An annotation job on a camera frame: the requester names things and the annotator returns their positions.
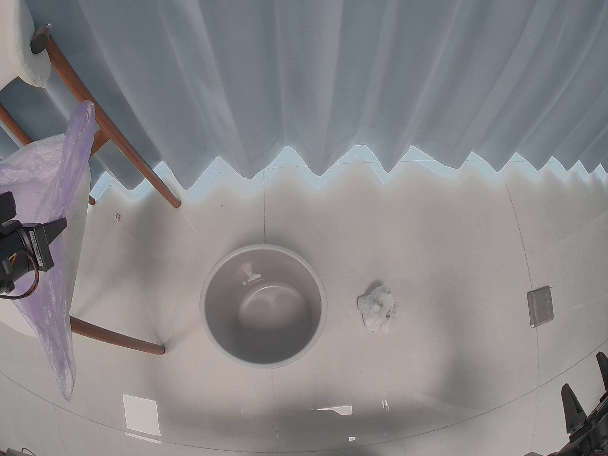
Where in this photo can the crumpled clear plastic wrapper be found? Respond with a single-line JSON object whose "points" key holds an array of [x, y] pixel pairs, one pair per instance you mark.
{"points": [[377, 309]]}

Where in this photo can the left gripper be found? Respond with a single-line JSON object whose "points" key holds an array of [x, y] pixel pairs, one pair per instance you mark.
{"points": [[35, 247]]}

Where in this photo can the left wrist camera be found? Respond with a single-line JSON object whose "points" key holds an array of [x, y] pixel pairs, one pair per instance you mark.
{"points": [[5, 207]]}

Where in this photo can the pale blue curtain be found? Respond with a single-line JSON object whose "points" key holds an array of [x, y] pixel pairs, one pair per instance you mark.
{"points": [[332, 64]]}

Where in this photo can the white trash bin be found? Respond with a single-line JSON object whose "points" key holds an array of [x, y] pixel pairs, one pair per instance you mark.
{"points": [[266, 302]]}

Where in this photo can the white cushioned wooden chair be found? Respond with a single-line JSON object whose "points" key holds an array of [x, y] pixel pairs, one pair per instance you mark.
{"points": [[19, 41]]}

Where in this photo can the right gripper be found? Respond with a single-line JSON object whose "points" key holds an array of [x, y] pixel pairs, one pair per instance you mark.
{"points": [[593, 440]]}

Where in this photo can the purple plastic bag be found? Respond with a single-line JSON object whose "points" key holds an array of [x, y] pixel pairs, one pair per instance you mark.
{"points": [[71, 159]]}

